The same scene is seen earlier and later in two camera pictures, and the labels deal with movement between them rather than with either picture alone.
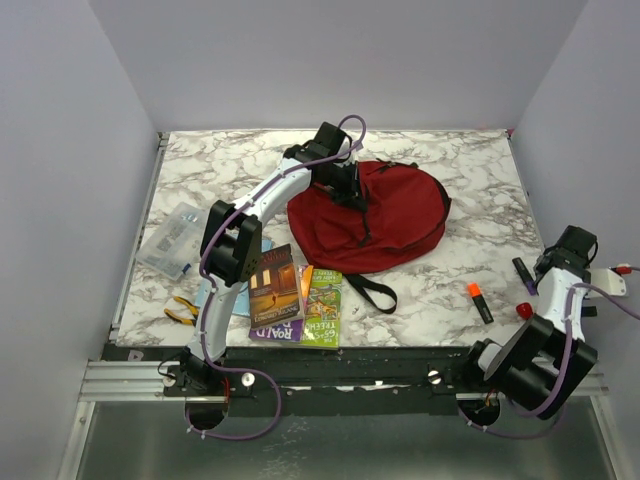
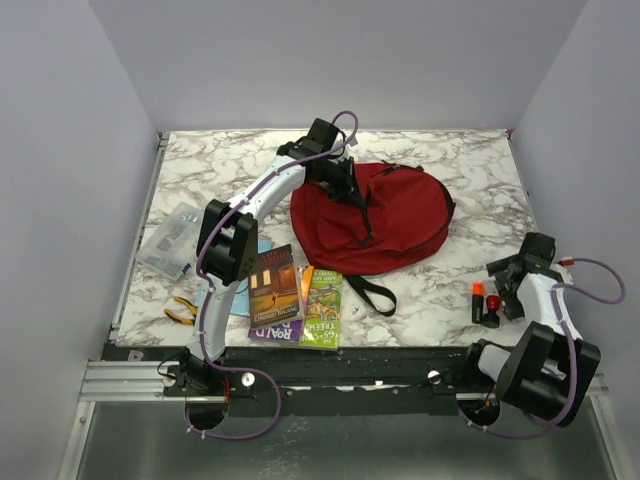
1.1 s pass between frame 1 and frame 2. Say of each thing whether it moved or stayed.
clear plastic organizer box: stayed
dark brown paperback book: stayed
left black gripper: stayed
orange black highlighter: moved
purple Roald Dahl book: stayed
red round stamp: moved
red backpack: stayed
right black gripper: moved
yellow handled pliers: stayed
